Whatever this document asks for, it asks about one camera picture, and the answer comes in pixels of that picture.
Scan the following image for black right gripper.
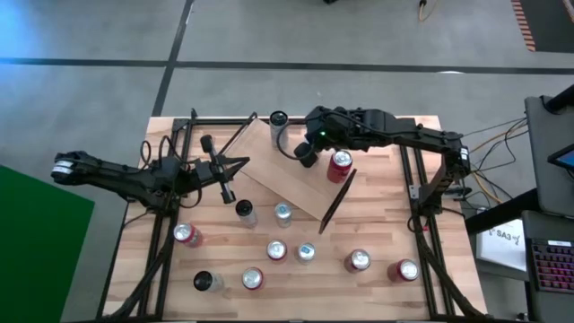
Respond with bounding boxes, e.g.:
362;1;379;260
293;106;364;170

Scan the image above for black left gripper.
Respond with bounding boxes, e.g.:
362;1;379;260
192;134;251;205

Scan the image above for red cola can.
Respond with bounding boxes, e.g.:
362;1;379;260
387;258;421;284
326;149;354;184
344;249;372;274

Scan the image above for white Celsius can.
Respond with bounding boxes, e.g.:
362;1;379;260
235;198;259;229
193;270;224;292
269;109;290;150

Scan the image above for red strawberry Fanta can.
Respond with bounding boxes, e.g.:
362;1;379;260
241;266;265;291
265;239;289;263
172;222;204;249

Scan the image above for blue silver Red Bull can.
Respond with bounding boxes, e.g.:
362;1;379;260
274;202;293;229
295;241;317;265

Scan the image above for white paper sign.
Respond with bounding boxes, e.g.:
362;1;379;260
474;218;529;273

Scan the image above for green floor mat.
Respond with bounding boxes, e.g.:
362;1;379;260
0;163;96;323

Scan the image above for grey side desk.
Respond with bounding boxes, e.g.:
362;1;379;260
523;93;574;216

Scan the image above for tablet with blue screen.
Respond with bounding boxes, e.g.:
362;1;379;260
546;143;574;171

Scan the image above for black striped floor mat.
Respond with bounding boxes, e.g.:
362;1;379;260
510;0;574;53

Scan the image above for black backlit keyboard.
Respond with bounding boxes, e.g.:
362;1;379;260
528;240;574;291

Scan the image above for wooden shelf black metal frame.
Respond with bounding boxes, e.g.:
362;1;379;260
218;110;359;235

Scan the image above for yellow floor cable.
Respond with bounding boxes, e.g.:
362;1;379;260
416;0;439;22

